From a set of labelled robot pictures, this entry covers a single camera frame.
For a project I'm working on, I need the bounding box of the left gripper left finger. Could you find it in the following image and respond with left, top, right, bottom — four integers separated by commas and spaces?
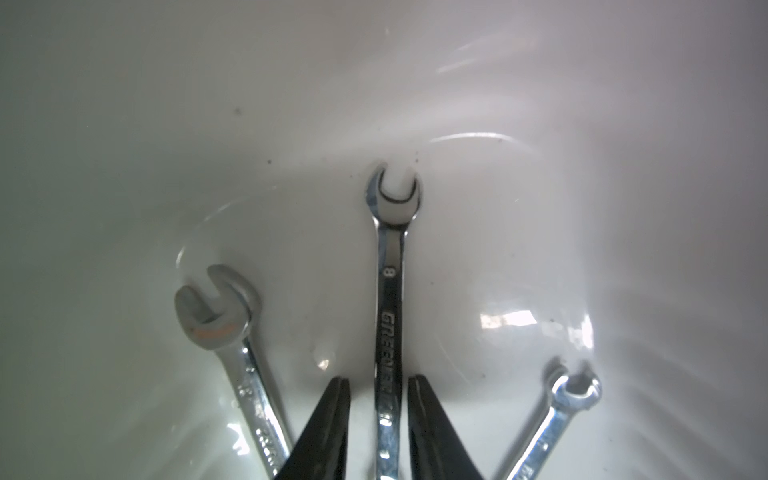
276, 377, 351, 480

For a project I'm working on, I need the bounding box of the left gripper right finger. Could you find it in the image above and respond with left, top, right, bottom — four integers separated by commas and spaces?
407, 375, 482, 480

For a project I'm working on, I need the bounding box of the tiny silver wrench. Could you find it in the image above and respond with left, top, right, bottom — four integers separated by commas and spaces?
500, 364, 603, 479

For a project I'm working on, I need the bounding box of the silver wrench pair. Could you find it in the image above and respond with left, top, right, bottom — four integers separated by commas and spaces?
174, 264, 292, 479

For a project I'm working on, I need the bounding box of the white plastic storage box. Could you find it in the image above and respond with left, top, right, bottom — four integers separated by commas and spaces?
1, 1, 767, 479

